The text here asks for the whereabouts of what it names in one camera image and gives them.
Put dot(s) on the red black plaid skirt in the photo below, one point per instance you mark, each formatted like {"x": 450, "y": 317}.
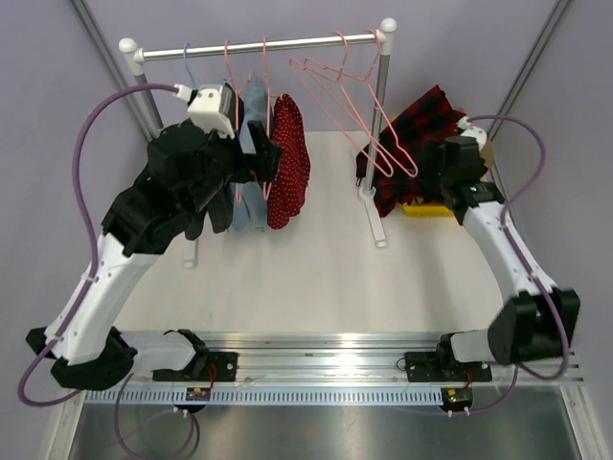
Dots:
{"x": 430, "y": 118}

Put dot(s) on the pink hanger with tan skirt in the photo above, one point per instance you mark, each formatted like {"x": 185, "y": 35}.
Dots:
{"x": 413, "y": 171}

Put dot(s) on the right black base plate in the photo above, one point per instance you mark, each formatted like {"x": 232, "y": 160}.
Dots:
{"x": 430, "y": 368}

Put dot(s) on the blue wire hanger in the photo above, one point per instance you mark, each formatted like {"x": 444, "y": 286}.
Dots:
{"x": 187, "y": 66}

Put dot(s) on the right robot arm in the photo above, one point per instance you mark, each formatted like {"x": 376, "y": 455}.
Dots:
{"x": 537, "y": 319}

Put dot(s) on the white slotted cable duct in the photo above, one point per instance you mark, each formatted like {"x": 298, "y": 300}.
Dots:
{"x": 269, "y": 395}

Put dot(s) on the white and silver clothes rack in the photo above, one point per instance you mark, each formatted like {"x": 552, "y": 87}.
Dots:
{"x": 136, "y": 57}

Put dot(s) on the yellow plastic bin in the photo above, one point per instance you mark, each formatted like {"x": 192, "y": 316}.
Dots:
{"x": 421, "y": 210}

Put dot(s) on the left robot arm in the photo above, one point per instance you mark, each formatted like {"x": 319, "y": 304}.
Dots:
{"x": 187, "y": 168}

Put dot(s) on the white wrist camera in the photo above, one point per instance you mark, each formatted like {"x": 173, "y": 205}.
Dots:
{"x": 210, "y": 108}
{"x": 468, "y": 129}

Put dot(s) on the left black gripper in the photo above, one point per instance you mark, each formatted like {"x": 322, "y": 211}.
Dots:
{"x": 262, "y": 165}

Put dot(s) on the red polka dot skirt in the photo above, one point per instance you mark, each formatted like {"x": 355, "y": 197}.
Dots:
{"x": 288, "y": 192}

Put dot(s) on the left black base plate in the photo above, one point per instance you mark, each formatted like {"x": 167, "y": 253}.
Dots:
{"x": 220, "y": 366}

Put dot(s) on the dark grey dotted skirt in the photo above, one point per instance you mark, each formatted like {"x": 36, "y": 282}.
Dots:
{"x": 219, "y": 209}

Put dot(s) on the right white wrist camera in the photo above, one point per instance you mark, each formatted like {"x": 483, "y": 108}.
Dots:
{"x": 468, "y": 129}

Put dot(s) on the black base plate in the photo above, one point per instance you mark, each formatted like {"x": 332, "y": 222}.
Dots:
{"x": 220, "y": 366}
{"x": 430, "y": 368}

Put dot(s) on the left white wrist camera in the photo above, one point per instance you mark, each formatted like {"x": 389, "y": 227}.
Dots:
{"x": 210, "y": 108}

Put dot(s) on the tan khaki skirt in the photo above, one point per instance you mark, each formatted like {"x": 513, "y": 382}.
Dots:
{"x": 487, "y": 153}

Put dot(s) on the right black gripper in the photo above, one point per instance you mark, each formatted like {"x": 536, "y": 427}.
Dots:
{"x": 481, "y": 163}

